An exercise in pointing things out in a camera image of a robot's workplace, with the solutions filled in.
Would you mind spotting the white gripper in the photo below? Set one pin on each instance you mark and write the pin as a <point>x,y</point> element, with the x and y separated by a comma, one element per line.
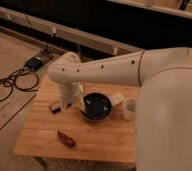
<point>71,93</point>

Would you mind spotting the brown dried pepper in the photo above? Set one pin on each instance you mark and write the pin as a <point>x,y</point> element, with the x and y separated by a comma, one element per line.
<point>66,140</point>

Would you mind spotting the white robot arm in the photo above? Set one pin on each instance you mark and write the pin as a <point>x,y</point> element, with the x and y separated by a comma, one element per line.
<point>164,107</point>

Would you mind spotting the white ceramic cup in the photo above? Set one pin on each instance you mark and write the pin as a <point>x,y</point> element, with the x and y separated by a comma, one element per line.
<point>129,108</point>

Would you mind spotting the small brown box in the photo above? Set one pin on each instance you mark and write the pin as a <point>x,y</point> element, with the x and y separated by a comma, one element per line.
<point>55,107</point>

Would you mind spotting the black bowl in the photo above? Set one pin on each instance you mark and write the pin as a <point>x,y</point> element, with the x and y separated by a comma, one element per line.
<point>97,107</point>

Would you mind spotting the wooden table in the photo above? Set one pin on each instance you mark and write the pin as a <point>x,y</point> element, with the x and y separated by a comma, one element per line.
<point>112,139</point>

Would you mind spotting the beige round lid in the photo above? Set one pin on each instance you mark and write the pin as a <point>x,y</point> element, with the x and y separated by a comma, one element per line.
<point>116,99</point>

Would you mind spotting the black power adapter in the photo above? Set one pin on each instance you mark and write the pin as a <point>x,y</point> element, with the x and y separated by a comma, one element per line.
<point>34,63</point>

